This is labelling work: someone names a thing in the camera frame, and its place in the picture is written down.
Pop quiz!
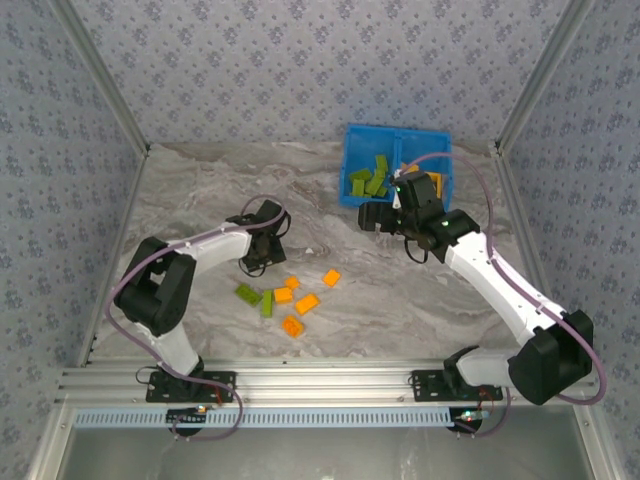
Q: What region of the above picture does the small controller board with LED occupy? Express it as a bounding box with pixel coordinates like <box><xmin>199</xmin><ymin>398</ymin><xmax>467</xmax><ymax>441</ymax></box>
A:
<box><xmin>166</xmin><ymin>407</ymin><xmax>209</xmax><ymax>427</ymax></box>
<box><xmin>452</xmin><ymin>408</ymin><xmax>489</xmax><ymax>432</ymax></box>

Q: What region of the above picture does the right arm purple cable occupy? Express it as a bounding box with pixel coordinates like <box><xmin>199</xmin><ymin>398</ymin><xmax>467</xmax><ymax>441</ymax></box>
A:
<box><xmin>394</xmin><ymin>151</ymin><xmax>609</xmax><ymax>441</ymax></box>

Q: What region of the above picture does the aluminium table side rail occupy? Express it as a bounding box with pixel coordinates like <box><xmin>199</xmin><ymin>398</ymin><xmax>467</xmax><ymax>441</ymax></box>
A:
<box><xmin>491</xmin><ymin>142</ymin><xmax>574</xmax><ymax>366</ymax></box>
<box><xmin>77</xmin><ymin>144</ymin><xmax>151</xmax><ymax>369</ymax></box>

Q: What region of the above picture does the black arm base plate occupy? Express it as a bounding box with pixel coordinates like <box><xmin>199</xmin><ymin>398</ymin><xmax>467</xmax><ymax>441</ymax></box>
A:
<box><xmin>409</xmin><ymin>369</ymin><xmax>504</xmax><ymax>404</ymax></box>
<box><xmin>145</xmin><ymin>370</ymin><xmax>237</xmax><ymax>404</ymax></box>

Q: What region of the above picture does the slotted grey cable duct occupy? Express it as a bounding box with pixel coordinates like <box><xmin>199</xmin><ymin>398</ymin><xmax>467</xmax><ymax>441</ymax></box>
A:
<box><xmin>73</xmin><ymin>405</ymin><xmax>457</xmax><ymax>430</ymax></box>

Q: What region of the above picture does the aluminium frame post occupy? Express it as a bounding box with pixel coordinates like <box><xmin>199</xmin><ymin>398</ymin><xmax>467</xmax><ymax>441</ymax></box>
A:
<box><xmin>48</xmin><ymin>0</ymin><xmax>151</xmax><ymax>154</ymax></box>
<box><xmin>493</xmin><ymin>0</ymin><xmax>600</xmax><ymax>154</ymax></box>

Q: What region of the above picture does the aluminium lower frame beam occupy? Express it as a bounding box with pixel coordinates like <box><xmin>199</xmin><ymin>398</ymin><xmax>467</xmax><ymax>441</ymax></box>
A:
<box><xmin>27</xmin><ymin>402</ymin><xmax>76</xmax><ymax>480</ymax></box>
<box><xmin>573</xmin><ymin>402</ymin><xmax>622</xmax><ymax>480</ymax></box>

